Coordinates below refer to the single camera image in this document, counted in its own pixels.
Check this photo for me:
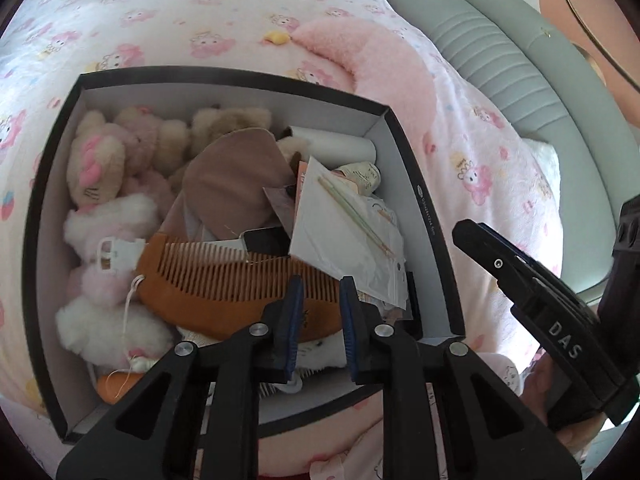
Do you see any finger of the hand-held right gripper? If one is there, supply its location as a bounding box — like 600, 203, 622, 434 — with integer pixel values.
452, 220, 596, 321

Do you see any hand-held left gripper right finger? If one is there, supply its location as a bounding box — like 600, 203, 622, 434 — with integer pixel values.
339, 275, 583, 480

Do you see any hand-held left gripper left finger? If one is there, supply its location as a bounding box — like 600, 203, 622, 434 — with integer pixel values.
56, 275, 306, 480

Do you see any wooden comb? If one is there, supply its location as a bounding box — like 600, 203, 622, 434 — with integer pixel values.
136, 232, 351, 346

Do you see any brown foil sachet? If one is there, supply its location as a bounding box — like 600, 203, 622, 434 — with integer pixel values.
264, 185, 301, 241

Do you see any black storage box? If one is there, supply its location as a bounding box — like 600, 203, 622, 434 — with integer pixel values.
21, 65, 467, 443

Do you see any person's right hand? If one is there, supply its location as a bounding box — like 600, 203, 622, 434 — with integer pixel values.
522, 357, 608, 453

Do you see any white bristle hairbrush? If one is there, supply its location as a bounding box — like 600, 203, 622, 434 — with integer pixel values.
257, 365, 321, 401

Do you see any black small card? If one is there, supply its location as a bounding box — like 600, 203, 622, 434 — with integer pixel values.
242, 227, 292, 257

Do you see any clear white plastic packet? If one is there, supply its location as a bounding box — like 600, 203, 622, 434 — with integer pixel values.
289, 156, 408, 311

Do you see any white fluffy cloth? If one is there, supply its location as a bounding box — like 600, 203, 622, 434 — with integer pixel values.
525, 137, 561, 186

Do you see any pale green thin stick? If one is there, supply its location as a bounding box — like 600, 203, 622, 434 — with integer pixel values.
317, 172, 396, 256

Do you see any beige patterned roll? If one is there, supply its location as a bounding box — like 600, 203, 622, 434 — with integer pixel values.
332, 160, 382, 196

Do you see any brown fabric pouch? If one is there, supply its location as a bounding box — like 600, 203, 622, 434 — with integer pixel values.
181, 127, 296, 241

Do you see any white paper roll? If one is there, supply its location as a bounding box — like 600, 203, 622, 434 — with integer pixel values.
277, 126, 377, 171

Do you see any orange plastic item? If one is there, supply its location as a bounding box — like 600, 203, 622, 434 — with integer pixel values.
96, 374, 148, 405

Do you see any white plastic clip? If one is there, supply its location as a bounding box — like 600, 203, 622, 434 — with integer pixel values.
97, 237, 146, 273

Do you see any white pink plush toy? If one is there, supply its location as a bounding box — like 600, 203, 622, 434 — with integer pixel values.
55, 262, 176, 368

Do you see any grey-green padded headboard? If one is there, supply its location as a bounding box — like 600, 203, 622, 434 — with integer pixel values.
382, 0, 640, 306

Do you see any pink crescent plush pillow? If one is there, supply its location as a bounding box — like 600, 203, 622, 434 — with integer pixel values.
290, 19, 436, 146

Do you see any tan plush bear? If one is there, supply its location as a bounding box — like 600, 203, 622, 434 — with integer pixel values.
167, 105, 306, 191

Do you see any pink plush bear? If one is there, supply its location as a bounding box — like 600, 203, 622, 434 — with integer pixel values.
112, 106, 191, 206

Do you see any beige plush toy pink bow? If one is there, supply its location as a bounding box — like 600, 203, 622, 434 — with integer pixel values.
67, 110, 128, 208

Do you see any pink printed bed sheet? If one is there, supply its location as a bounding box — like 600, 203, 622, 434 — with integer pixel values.
0, 0, 576, 480

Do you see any white cord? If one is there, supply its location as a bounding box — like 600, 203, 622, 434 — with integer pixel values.
122, 272, 151, 376

